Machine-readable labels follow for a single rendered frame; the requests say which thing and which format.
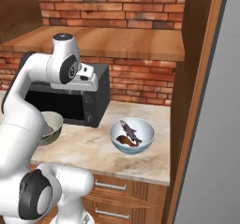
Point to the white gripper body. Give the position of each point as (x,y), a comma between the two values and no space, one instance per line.
(75,84)

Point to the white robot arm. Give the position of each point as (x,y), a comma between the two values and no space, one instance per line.
(18,140)

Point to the green grey bowl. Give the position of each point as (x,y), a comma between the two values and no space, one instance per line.
(56,124)

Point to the purple eggplant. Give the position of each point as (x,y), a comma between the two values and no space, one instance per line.
(47,129)

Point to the grey fish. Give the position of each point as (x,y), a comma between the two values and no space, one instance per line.
(131,131)

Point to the brown chicken drumstick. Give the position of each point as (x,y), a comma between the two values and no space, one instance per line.
(125,141)

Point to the blue white bowl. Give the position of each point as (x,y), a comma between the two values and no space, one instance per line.
(145,132)

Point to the wooden fridge side panel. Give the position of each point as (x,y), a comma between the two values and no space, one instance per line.
(190,77)

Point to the grey fridge door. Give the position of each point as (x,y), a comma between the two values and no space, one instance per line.
(215,124)

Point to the black microwave oven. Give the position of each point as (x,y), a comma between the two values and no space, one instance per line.
(97,93)

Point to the wooden drawer front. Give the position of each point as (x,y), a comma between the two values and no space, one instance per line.
(140,188)
(137,215)

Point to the wooden wall shelf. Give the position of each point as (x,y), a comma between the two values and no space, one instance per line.
(125,43)

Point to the wooden wall cupboard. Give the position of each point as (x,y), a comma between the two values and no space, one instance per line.
(18,6)

